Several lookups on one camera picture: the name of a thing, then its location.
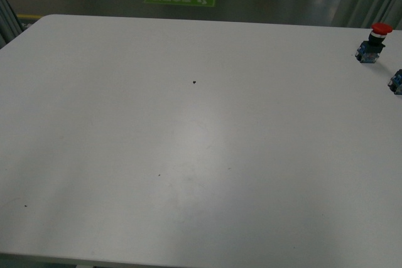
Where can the green floor sign sticker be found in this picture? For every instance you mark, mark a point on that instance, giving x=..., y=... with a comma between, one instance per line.
x=197, y=3

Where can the grey curtain left side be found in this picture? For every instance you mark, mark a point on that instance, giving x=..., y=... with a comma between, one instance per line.
x=11, y=26

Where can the red push button switch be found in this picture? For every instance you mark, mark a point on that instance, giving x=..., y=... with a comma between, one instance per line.
x=369, y=50

